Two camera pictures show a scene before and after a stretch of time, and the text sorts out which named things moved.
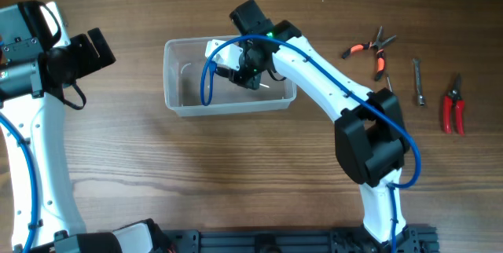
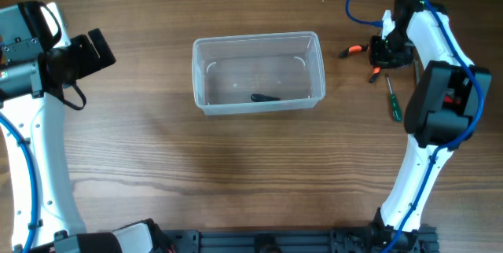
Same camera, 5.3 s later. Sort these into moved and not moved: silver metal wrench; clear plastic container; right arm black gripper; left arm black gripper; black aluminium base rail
Moved: clear plastic container; right arm black gripper
Not moved: left arm black gripper; silver metal wrench; black aluminium base rail
